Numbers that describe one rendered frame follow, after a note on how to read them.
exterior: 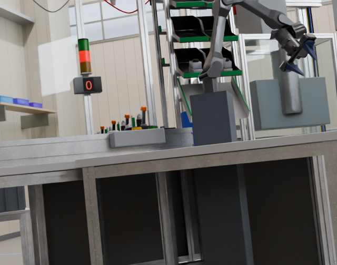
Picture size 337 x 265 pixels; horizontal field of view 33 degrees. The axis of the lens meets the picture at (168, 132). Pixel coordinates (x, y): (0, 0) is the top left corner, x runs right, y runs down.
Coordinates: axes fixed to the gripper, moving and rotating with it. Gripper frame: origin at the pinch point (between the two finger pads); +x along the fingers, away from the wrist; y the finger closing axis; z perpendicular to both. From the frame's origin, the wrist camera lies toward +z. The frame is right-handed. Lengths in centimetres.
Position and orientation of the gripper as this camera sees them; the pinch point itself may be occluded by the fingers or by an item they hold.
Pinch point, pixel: (304, 61)
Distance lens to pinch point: 233.8
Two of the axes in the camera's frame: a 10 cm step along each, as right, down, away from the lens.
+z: 7.7, -0.9, 6.3
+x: 4.7, 7.4, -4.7
